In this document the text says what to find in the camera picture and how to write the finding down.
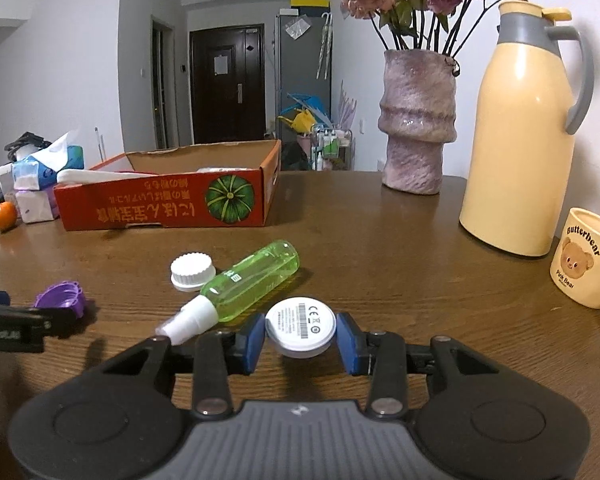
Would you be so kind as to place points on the dark brown entrance door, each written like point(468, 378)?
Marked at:
point(205, 100)

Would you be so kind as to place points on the pink textured vase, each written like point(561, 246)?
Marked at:
point(415, 125)

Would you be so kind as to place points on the orange cardboard box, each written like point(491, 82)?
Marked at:
point(155, 205)

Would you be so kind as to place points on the white round disc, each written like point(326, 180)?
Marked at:
point(300, 325)

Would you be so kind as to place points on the purple shell-shaped lid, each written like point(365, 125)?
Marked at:
point(60, 297)

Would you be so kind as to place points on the blue tissue pack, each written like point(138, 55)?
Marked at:
point(35, 175)

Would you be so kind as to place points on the grey refrigerator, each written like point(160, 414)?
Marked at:
point(300, 85)

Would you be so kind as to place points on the pink bucket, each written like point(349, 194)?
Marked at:
point(304, 142)

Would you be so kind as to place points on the purple tissue pack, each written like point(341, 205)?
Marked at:
point(35, 207)

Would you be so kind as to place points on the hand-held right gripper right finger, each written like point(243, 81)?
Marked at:
point(347, 345)

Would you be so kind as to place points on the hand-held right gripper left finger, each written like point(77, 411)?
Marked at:
point(252, 345)

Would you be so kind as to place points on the black bag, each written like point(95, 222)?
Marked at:
point(292, 157)

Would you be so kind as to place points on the clear folded umbrella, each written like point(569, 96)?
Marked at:
point(327, 45)
point(321, 45)

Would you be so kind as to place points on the glass side door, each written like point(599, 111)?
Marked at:
point(162, 90)

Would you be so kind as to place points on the white ribbed cap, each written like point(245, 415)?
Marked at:
point(192, 270)

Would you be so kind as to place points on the cream thermos jug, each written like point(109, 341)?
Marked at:
point(515, 135)

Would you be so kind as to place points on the purple fairy wings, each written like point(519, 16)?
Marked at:
point(346, 107)

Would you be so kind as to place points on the yellow and black box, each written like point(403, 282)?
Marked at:
point(309, 5)

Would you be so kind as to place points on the green spray bottle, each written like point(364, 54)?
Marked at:
point(250, 280)

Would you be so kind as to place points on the metal trolley rack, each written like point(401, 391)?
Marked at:
point(332, 147)

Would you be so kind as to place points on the blue plastic toy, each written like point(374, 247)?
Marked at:
point(310, 105)

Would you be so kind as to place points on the clear plastic pouch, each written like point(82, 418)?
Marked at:
point(297, 28)

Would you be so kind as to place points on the white flat object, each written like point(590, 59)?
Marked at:
point(95, 176)

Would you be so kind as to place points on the white paper notice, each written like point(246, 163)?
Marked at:
point(220, 65)

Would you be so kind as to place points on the cream bear mug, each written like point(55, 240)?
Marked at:
point(580, 260)

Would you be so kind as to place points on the orange fruit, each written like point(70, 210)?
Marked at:
point(5, 216)

